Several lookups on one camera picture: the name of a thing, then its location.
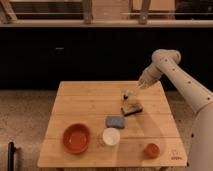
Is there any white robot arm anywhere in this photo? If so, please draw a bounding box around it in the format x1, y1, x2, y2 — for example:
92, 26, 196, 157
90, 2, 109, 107
138, 49, 213, 171

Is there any wooden block eraser brush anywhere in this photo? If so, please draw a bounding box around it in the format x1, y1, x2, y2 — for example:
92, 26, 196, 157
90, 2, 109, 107
121, 100, 143, 117

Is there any red bowl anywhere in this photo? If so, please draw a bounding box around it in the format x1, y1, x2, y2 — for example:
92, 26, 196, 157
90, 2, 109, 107
61, 123, 90, 155

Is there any blue sponge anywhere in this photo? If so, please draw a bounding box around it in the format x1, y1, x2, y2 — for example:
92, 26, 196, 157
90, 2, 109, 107
105, 116, 125, 129

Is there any wooden folding table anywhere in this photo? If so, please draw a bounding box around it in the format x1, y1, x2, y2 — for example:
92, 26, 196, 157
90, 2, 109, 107
38, 81, 187, 168

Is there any white cup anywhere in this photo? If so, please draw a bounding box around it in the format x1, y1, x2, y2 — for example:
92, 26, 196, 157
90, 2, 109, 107
102, 128, 120, 146

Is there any black object at floor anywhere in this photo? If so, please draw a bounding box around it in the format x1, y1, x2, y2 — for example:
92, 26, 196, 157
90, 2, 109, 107
7, 142, 16, 171

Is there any small red cup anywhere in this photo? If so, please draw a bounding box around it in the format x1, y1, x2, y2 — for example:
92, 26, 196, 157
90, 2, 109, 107
143, 143, 160, 159

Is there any wooden railing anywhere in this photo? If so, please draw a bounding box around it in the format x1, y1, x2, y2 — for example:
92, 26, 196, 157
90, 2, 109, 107
0, 0, 213, 28

